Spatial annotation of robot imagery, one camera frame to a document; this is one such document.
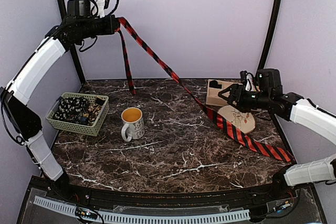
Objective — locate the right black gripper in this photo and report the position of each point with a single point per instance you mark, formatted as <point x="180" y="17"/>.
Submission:
<point x="240" y="106"/>

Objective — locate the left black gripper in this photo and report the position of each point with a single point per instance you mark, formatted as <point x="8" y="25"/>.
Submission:
<point x="111" y="27"/>

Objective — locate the red navy striped tie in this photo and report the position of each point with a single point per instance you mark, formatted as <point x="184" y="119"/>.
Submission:
<point x="228" y="128"/>

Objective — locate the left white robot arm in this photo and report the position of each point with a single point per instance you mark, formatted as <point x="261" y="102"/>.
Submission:
<point x="84" y="19"/>

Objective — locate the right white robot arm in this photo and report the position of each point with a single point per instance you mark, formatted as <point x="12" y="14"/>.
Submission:
<point x="264" y="91"/>

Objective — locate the wooden compartment organizer box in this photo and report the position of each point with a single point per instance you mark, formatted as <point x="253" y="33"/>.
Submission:
<point x="212" y="94"/>

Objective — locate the bird pattern ceramic plate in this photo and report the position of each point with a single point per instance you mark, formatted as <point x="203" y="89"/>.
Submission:
<point x="242" y="121"/>

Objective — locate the black rolled tie in box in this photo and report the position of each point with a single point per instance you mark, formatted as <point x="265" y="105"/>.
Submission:
<point x="214" y="84"/>

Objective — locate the brown patterned tie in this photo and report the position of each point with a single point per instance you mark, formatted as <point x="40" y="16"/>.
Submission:
<point x="89" y="111"/>

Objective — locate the black white patterned tie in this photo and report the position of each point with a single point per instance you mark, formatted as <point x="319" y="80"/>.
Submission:
<point x="68" y="109"/>

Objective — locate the green plastic basket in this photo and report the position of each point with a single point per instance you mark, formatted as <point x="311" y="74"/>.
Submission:
<point x="78" y="128"/>

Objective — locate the white patterned mug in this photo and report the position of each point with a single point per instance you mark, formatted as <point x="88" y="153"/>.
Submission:
<point x="133" y="124"/>

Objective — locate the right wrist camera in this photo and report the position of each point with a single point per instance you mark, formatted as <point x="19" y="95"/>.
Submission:
<point x="247" y="79"/>

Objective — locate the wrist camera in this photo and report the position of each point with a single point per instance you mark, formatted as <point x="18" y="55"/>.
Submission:
<point x="101" y="6"/>
<point x="247" y="79"/>

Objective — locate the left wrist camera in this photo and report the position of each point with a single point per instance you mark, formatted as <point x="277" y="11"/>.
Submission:
<point x="101" y="6"/>

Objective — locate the left black frame post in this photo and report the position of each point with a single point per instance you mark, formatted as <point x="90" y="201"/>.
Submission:
<point x="70" y="43"/>

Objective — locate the black frame post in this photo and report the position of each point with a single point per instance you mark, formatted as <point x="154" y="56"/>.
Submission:
<point x="70" y="43"/>
<point x="269" y="34"/>

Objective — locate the right black frame post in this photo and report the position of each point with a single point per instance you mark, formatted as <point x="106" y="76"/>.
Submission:
<point x="269" y="34"/>

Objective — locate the white slotted cable duct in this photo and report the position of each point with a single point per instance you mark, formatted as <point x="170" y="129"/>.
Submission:
<point x="127" y="214"/>

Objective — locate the black front rail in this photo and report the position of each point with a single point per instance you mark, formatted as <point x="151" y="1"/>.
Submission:
<point x="100" y="198"/>

